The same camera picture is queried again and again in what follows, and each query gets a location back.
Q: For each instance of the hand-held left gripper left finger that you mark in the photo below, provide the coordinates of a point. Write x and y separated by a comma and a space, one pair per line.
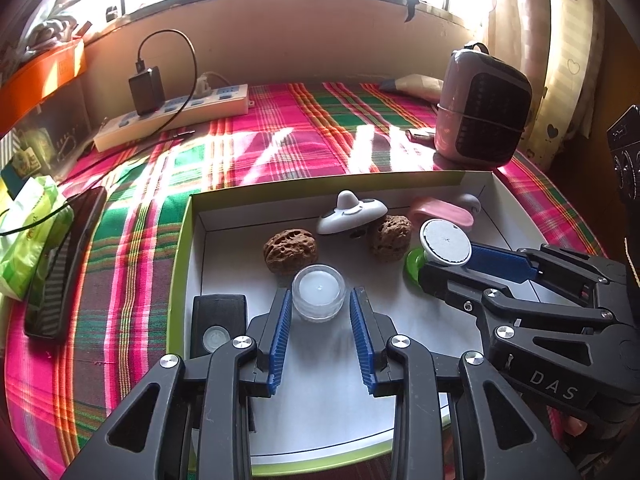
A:
280, 330

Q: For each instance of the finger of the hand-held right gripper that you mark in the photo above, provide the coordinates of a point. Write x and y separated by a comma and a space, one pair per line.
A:
465, 290
500, 262

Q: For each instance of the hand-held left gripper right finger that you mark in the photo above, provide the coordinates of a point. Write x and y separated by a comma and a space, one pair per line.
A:
361, 335

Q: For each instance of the green white cardboard box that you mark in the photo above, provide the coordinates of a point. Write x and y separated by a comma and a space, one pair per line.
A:
320, 365

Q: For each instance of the green spool with white top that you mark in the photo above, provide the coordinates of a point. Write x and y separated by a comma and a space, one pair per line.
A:
445, 242

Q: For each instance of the white tea light candle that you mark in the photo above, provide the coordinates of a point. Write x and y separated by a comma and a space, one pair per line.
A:
319, 290

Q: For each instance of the black rectangular box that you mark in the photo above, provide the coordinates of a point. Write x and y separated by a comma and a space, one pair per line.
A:
220, 310

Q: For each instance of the brown walnut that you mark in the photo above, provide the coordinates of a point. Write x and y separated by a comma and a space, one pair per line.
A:
291, 251
391, 237

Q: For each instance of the white grey saucer toy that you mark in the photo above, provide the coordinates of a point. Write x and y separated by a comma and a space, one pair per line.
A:
345, 217

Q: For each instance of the person's right hand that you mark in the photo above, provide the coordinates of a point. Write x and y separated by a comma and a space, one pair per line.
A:
575, 425

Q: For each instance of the pink portable heater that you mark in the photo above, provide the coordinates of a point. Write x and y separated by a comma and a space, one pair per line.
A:
475, 110

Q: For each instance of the pink green plaid blanket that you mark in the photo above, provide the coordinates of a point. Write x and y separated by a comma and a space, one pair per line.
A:
150, 210

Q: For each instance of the beige pillow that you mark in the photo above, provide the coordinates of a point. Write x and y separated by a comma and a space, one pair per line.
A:
412, 86

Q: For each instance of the heart print curtain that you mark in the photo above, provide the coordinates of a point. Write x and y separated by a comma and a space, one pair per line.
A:
565, 60

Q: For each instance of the black smartphone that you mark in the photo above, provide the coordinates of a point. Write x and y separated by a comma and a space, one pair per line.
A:
60, 280

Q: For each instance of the white power strip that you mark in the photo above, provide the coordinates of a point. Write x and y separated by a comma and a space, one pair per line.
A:
220, 103

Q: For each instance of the white power plug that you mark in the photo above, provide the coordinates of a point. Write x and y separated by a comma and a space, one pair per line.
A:
205, 87

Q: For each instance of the green tissue pack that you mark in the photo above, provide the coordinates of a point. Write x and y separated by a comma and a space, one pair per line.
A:
35, 250

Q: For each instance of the black window latch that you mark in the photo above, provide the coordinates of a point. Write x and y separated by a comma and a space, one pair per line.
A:
414, 5

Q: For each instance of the black charger adapter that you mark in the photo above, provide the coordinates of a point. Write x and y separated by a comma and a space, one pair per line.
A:
146, 91

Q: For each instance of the orange box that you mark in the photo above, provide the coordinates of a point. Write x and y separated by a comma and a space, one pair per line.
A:
45, 77

